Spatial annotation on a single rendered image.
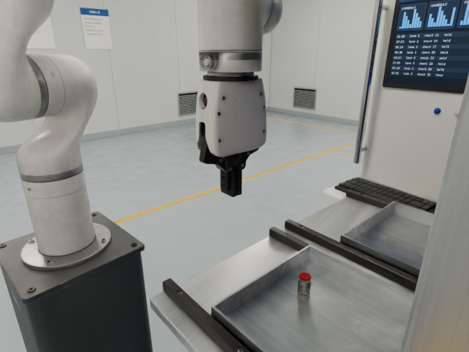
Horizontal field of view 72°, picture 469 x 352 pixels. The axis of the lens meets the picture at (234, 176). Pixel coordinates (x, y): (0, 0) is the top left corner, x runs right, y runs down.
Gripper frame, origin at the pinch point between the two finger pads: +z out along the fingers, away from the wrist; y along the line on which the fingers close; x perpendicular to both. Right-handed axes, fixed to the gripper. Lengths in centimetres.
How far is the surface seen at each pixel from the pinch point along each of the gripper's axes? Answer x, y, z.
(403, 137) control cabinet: 10, 90, 10
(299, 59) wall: 411, 544, -6
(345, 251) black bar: -6.8, 26.0, 20.6
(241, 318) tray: -4.7, -2.0, 22.1
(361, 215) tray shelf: 0, 47, 22
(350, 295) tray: -13.7, 16.1, 22.1
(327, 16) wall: 351, 544, -82
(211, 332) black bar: -4.6, -8.0, 20.8
